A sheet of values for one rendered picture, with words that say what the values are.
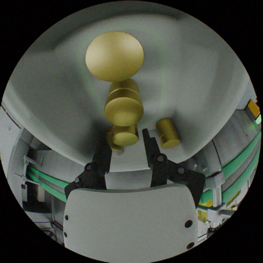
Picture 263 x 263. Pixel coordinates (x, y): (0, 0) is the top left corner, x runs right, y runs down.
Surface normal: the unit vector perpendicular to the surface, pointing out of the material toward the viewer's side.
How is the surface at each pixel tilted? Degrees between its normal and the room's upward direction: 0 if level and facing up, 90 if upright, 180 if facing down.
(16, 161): 90
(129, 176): 90
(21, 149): 90
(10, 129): 90
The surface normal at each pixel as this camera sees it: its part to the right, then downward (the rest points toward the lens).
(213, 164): -0.18, -0.56
